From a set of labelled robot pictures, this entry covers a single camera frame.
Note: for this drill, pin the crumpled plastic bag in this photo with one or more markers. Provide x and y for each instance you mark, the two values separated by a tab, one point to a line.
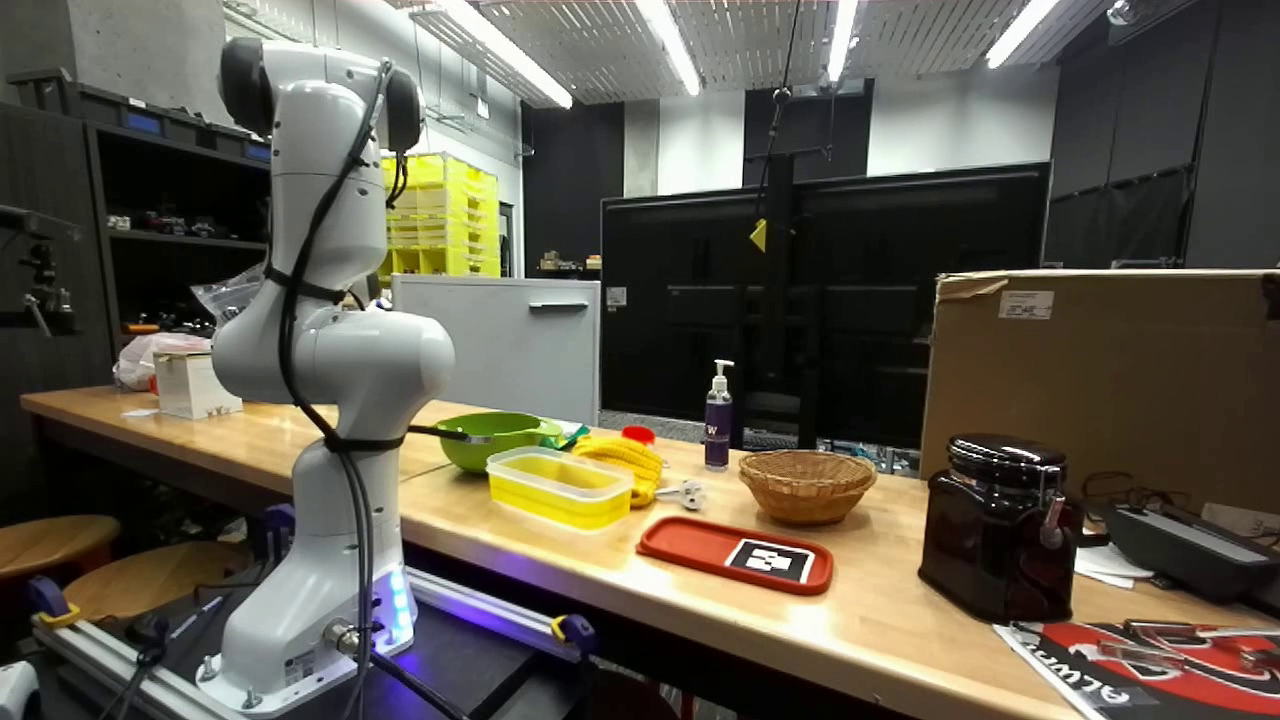
132	362

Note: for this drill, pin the green wet wipes packet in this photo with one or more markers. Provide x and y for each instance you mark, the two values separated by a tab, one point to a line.
563	434

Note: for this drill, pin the red tablet tray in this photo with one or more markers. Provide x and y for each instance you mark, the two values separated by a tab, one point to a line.
682	545

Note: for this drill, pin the purple hand sanitizer bottle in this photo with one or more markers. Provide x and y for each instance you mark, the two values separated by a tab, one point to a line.
719	427

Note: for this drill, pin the blue clamp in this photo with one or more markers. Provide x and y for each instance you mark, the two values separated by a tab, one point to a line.
574	634
49	600

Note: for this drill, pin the red black printed poster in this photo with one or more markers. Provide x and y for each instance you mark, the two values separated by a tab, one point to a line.
1144	666

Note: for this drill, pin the woven wicker bowl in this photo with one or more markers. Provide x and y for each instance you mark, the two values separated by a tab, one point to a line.
805	484

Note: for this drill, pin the large cardboard box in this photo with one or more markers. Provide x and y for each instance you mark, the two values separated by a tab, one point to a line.
1133	385

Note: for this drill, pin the white box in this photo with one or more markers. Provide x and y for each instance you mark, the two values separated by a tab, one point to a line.
192	385

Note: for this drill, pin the white label on panel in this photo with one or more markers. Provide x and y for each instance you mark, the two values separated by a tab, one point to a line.
617	298

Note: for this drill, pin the green plastic bowl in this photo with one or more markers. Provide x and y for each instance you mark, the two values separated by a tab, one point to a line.
485	450

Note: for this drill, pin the black countertop appliance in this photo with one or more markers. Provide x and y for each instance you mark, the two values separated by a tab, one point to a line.
1002	532

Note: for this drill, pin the white metal cabinet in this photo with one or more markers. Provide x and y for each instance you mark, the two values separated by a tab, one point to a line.
493	345

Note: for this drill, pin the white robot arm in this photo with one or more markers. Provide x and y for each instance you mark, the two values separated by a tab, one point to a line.
334	362

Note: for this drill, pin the ceiling light strip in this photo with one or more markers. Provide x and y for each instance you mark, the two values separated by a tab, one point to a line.
1024	33
669	47
504	54
842	40

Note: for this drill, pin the dark storage shelf unit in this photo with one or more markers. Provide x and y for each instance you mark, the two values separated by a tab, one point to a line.
175	186

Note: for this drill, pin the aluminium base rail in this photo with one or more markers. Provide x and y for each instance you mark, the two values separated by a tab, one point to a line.
480	607

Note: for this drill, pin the clear plastic food container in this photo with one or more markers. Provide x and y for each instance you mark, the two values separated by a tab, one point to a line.
563	492

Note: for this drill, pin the black plastic tray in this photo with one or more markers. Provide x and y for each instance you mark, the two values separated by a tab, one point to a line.
1186	552

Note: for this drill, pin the round wooden stool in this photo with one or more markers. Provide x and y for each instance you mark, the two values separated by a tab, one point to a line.
147	581
53	541

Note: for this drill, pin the black tripod camera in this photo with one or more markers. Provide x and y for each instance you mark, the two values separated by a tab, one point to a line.
45	285

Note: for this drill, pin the yellow storage shelving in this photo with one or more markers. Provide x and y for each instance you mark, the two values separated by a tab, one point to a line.
454	212

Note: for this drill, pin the small white plastic object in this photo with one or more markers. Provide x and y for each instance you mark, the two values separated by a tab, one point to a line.
682	499

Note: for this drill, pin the black camera stand pole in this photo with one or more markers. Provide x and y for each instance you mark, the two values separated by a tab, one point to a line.
783	293

